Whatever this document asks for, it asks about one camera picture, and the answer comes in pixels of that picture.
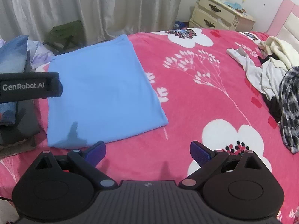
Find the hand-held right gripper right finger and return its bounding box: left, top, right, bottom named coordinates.
left=179, top=141, right=263, bottom=189

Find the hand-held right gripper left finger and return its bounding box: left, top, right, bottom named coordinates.
left=35, top=141, right=117, bottom=190

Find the light blue shirt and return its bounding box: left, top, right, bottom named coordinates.
left=47, top=35, right=169, bottom=149

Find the blue printed folded cloth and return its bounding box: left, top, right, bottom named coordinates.
left=0, top=35, right=30, bottom=126

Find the dark grey folded cloth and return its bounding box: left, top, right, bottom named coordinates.
left=0, top=51, right=41, bottom=145

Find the lilac printed cloth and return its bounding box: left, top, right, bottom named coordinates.
left=27, top=40, right=56, bottom=70

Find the pink floral blanket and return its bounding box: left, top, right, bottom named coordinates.
left=0, top=27, right=299, bottom=224

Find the olive brown folded cloth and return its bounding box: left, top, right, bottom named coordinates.
left=0, top=135, right=36, bottom=159

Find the green folding stool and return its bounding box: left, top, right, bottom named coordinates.
left=43, top=20, right=84, bottom=55

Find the white garment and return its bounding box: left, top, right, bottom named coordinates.
left=226, top=48, right=289, bottom=101

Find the black white plaid shirt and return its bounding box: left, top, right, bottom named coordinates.
left=279, top=66, right=299, bottom=154

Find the grey curtain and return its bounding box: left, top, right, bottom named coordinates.
left=0, top=0, right=185, bottom=49

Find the cream fleece garment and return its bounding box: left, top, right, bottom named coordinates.
left=258, top=36, right=299, bottom=70

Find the cream bedside cabinet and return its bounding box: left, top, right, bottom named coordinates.
left=189, top=0, right=257, bottom=31

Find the small light blue item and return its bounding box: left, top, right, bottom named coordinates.
left=224, top=1, right=244, bottom=9

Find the pink white bed headboard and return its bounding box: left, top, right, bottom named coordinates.
left=266, top=0, right=299, bottom=38

